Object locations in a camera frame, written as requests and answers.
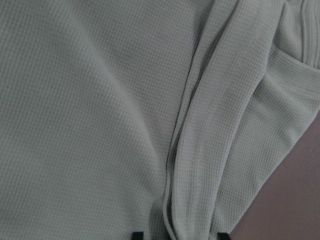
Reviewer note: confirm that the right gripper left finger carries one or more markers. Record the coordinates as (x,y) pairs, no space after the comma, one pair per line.
(137,235)

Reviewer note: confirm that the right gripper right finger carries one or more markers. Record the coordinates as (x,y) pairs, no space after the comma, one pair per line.
(223,236)

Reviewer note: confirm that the olive green long-sleeve shirt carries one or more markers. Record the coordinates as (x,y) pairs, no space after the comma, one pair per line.
(157,116)

